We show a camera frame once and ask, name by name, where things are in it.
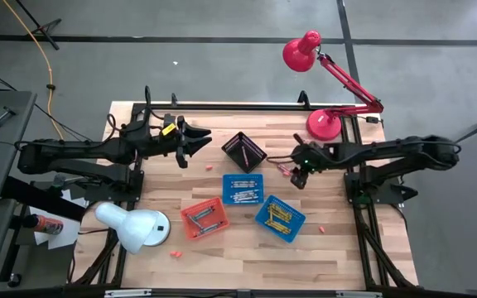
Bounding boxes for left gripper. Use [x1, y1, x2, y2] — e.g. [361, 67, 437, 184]
[151, 116, 214, 169]

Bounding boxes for white paper sheets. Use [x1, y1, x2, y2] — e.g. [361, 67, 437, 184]
[28, 187, 89, 251]

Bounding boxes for yellow cable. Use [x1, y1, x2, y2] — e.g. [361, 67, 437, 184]
[1, 0, 64, 138]

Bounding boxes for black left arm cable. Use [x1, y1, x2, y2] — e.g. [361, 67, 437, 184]
[105, 84, 157, 138]

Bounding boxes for orange spray can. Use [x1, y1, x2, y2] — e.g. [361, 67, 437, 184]
[22, 213, 65, 236]

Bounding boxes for white desk lamp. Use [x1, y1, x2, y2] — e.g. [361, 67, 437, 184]
[94, 201, 172, 255]

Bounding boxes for blue plastic basket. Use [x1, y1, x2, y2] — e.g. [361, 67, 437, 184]
[221, 173, 266, 206]
[254, 194, 307, 245]

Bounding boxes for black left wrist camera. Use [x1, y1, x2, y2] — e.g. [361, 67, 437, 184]
[160, 115, 180, 138]

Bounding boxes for red desk lamp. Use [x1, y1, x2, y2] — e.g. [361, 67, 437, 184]
[281, 29, 386, 142]

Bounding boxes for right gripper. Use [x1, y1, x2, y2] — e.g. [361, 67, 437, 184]
[291, 132, 333, 191]

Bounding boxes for orange plastic basket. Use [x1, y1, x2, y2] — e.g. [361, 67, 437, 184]
[180, 195, 231, 243]

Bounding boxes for black plastic basket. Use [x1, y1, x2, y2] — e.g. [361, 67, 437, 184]
[220, 130, 269, 175]

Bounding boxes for black tripod stand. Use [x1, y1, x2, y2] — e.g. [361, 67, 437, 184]
[14, 0, 63, 52]

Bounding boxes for silver metal bracket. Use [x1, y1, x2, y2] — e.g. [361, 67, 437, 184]
[104, 289, 153, 298]
[335, 290, 383, 298]

